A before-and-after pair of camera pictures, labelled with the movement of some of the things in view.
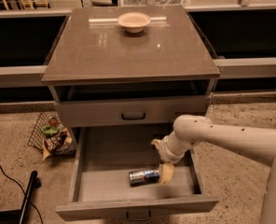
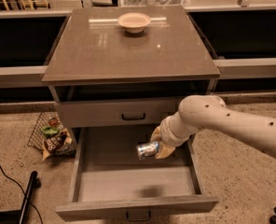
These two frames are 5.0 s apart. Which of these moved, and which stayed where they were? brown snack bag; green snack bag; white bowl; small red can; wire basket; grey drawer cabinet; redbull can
Moved: redbull can
Stayed: green snack bag; grey drawer cabinet; brown snack bag; wire basket; white bowl; small red can
